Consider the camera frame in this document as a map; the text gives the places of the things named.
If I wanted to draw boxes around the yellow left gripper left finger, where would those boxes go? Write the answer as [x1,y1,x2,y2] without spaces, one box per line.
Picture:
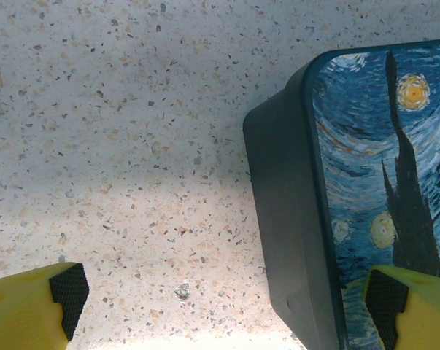
[0,260,91,350]

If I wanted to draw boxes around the starry night print tin box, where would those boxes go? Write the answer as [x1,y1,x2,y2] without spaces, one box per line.
[242,38,440,350]

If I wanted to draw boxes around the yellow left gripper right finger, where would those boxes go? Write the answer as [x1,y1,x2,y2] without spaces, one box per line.
[363,264,440,350]

